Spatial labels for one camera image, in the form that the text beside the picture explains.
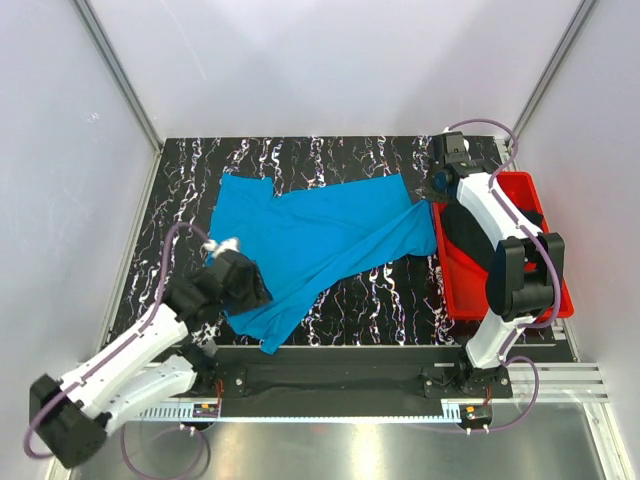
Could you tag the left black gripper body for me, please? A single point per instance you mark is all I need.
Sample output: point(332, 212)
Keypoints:
point(250, 294)

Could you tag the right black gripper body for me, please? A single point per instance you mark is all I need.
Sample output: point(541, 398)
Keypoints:
point(431, 181)

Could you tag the blue t-shirt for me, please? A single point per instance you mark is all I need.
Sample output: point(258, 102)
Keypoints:
point(305, 241)

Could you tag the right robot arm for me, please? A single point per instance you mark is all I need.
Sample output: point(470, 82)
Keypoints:
point(524, 278)

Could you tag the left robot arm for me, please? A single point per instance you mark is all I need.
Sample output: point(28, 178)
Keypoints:
point(150, 362)

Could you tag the black t-shirt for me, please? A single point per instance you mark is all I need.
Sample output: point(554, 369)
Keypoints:
point(464, 232)

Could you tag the red plastic bin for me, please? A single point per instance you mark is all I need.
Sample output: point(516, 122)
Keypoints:
point(464, 281)

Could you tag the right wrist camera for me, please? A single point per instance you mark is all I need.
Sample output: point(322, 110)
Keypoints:
point(449, 147)

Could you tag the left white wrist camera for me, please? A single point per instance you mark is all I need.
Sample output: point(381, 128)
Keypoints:
point(214, 248)

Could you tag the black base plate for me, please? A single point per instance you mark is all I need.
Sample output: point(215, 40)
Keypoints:
point(332, 382)

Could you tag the right aluminium frame post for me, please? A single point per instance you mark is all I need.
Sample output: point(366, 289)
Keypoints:
point(559, 55)

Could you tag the aluminium frame post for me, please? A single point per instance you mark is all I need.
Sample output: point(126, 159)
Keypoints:
point(559, 55)
point(109, 56)

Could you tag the aluminium rail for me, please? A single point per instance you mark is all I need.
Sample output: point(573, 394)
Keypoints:
point(159, 394)

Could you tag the left aluminium frame post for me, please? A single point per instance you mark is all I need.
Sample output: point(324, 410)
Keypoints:
point(109, 56)

